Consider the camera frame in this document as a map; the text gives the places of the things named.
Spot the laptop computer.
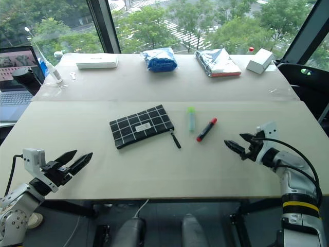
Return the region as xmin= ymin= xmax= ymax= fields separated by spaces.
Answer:
xmin=0 ymin=45 xmax=43 ymax=122

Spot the silver foil packet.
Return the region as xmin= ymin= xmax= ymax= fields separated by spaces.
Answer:
xmin=194 ymin=48 xmax=243 ymax=79

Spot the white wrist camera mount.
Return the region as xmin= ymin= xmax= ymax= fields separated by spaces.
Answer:
xmin=256 ymin=121 xmax=279 ymax=165
xmin=22 ymin=148 xmax=59 ymax=192

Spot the blue plastic-wrapped packet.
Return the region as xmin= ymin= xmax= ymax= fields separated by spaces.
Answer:
xmin=140 ymin=48 xmax=179 ymax=74

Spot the small white cardboard box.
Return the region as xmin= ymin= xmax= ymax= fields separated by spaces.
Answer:
xmin=246 ymin=48 xmax=274 ymax=75

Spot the dark window frame pillar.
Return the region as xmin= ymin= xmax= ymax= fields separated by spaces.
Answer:
xmin=281 ymin=0 xmax=329 ymax=60
xmin=85 ymin=0 xmax=122 ymax=55

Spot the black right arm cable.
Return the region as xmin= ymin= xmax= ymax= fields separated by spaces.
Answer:
xmin=253 ymin=138 xmax=323 ymax=206

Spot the black white-grid pencil case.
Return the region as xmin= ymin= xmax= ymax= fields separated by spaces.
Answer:
xmin=109 ymin=104 xmax=182 ymax=151

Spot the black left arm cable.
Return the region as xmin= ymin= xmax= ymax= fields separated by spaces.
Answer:
xmin=4 ymin=154 xmax=24 ymax=197

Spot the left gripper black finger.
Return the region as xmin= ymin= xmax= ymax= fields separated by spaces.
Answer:
xmin=67 ymin=152 xmax=94 ymax=177
xmin=54 ymin=150 xmax=78 ymax=167

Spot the thin white cable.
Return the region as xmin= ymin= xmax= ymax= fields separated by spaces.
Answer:
xmin=63 ymin=198 xmax=150 ymax=245

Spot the white sealant tube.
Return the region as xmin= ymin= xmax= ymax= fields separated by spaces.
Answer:
xmin=38 ymin=57 xmax=64 ymax=84

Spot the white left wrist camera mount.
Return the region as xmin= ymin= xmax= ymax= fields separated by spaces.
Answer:
xmin=22 ymin=148 xmax=59 ymax=192

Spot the black chair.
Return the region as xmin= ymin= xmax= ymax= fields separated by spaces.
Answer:
xmin=273 ymin=59 xmax=329 ymax=123

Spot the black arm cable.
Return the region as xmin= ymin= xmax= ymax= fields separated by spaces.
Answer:
xmin=4 ymin=154 xmax=24 ymax=197
xmin=253 ymin=138 xmax=323 ymax=206

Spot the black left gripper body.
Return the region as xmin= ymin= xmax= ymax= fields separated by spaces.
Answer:
xmin=41 ymin=161 xmax=74 ymax=187

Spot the flat white box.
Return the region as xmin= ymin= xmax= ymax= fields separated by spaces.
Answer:
xmin=76 ymin=53 xmax=119 ymax=70

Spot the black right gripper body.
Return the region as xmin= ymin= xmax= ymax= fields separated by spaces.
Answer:
xmin=241 ymin=130 xmax=266 ymax=162

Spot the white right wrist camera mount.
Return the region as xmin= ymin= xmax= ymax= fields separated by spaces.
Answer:
xmin=256 ymin=121 xmax=279 ymax=165

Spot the green glue stick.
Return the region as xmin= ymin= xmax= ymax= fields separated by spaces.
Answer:
xmin=187 ymin=107 xmax=197 ymax=133

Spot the black cylindrical device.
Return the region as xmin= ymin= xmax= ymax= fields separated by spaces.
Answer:
xmin=12 ymin=68 xmax=43 ymax=98

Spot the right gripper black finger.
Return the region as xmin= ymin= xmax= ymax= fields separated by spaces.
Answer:
xmin=224 ymin=139 xmax=245 ymax=156
xmin=239 ymin=132 xmax=258 ymax=142

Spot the red and black marker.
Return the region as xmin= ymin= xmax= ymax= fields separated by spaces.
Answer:
xmin=196 ymin=117 xmax=218 ymax=143

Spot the dark rounded shape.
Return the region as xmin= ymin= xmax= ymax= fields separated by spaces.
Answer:
xmin=180 ymin=213 xmax=209 ymax=247
xmin=112 ymin=217 xmax=148 ymax=247

